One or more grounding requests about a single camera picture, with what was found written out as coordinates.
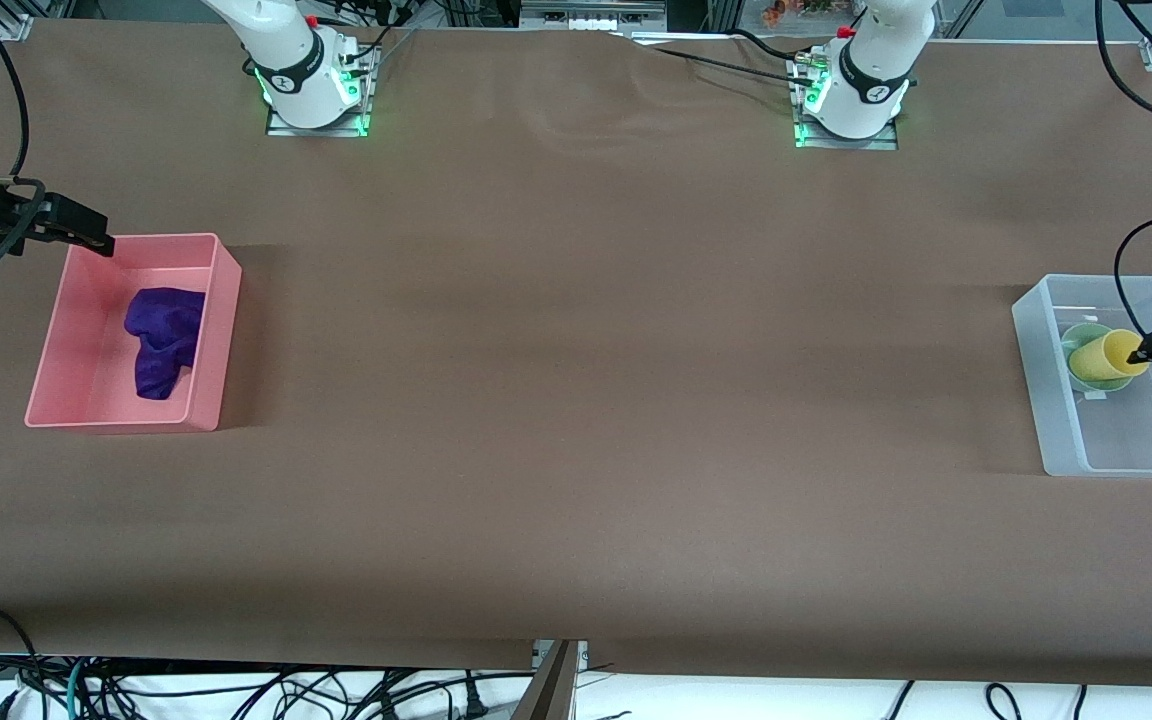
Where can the yellow cup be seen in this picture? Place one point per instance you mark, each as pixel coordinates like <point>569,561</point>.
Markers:
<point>1101,362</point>

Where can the purple cloth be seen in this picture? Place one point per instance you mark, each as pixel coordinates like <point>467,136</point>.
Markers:
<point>164,335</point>

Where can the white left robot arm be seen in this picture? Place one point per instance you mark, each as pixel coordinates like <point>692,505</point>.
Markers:
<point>871,70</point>

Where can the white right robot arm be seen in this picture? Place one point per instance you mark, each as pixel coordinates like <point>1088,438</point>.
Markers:
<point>286,60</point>

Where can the translucent plastic bin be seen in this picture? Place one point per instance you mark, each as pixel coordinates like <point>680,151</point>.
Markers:
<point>1126,440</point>

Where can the pink plastic bin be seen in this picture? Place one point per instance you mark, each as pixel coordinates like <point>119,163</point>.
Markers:
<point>96,350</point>

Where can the brown table cover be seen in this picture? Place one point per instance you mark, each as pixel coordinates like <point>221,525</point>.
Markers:
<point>576,400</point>

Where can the silver background device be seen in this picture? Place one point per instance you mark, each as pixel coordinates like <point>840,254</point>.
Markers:
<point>591,14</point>

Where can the metal frame post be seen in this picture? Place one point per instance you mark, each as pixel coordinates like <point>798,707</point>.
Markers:
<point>551,690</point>

